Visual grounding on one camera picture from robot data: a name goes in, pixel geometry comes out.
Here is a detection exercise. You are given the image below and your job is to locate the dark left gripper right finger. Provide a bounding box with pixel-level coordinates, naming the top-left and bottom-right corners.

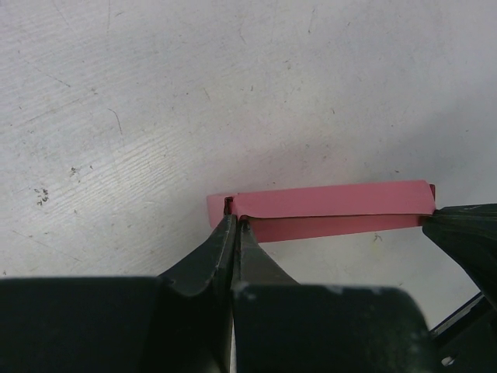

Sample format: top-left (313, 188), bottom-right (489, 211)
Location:
top-left (232, 221), bottom-right (429, 372)

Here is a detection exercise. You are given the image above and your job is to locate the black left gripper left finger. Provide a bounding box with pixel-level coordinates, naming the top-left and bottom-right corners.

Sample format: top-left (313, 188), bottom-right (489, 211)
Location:
top-left (1, 215), bottom-right (237, 372)

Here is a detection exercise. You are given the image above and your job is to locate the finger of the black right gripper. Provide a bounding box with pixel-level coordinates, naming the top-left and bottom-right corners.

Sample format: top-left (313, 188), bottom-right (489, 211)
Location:
top-left (422, 204), bottom-right (496, 306)

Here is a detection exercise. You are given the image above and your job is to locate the pink paper box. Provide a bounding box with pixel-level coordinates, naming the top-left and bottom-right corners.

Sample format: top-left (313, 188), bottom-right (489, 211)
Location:
top-left (207, 180), bottom-right (436, 242)

